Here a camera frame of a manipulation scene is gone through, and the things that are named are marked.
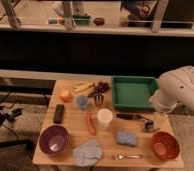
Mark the dark red grape bunch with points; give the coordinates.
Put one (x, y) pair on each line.
(101, 87)

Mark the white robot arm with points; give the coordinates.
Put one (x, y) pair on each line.
(175, 86)

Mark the dark red bowl on shelf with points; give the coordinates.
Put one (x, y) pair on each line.
(99, 21)

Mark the purple bowl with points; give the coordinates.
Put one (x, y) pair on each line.
(54, 140)

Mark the small metal cup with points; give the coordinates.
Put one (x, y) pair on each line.
(98, 99)

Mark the yellow banana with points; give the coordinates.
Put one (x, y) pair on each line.
(82, 87)

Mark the blue plastic cup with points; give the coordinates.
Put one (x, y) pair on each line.
(82, 102)

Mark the white paper cup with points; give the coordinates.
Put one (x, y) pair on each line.
(104, 117)

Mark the orange fruit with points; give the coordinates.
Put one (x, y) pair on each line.
(65, 95)

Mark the green plastic tray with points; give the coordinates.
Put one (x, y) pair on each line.
(132, 93)

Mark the wooden table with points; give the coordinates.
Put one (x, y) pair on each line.
(75, 122)

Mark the black remote control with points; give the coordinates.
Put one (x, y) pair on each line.
(58, 114)

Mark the blue sponge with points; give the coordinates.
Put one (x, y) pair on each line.
(126, 138)

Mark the green box on shelf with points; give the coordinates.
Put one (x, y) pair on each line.
(82, 20)

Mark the grey blue cloth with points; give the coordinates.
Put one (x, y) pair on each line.
(87, 154)

